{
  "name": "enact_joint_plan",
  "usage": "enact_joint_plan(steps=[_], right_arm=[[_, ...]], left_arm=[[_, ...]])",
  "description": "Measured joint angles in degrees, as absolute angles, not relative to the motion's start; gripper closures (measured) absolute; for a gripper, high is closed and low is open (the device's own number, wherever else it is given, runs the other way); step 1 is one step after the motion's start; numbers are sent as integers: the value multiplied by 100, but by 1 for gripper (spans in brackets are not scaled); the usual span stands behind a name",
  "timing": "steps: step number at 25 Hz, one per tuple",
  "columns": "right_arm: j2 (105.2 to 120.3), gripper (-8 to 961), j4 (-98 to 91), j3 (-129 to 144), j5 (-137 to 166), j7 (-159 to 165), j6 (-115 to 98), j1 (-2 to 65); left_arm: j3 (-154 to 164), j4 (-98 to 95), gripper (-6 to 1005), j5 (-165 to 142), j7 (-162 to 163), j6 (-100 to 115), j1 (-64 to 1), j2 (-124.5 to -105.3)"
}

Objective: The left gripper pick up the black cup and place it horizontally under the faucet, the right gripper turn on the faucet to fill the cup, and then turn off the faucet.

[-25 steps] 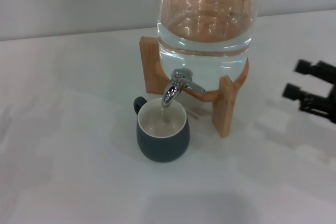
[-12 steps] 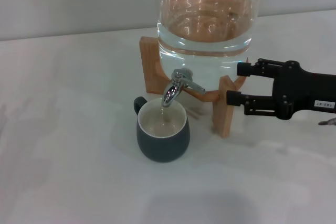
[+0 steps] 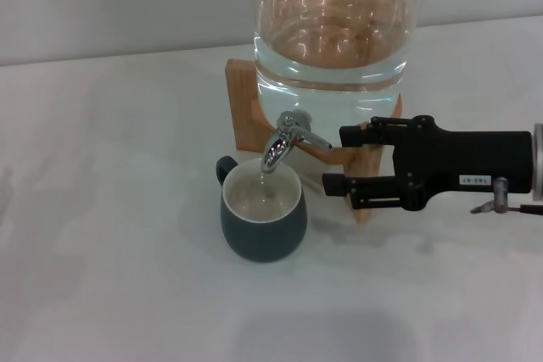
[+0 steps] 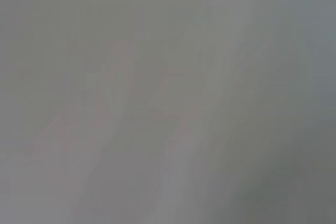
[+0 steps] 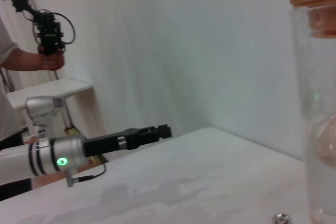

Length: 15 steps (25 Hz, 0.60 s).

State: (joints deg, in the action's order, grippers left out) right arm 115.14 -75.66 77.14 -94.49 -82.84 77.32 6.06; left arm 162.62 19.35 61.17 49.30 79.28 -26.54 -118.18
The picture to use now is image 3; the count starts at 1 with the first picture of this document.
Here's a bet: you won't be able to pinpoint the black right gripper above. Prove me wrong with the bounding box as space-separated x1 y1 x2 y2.
322 114 535 213

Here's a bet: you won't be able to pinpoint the chrome faucet with lever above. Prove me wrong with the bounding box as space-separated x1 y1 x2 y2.
260 109 334 175

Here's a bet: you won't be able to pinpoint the black ceramic cup white inside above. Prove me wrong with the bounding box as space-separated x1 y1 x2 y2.
216 155 308 264

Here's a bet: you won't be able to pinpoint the glass water dispenser jar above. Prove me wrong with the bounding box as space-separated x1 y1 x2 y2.
253 0 421 156

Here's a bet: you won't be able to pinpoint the wooden dispenser stand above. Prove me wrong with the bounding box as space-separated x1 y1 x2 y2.
224 58 403 226

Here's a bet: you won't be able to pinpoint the right arm cable with plug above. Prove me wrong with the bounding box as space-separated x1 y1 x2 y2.
469 175 543 216

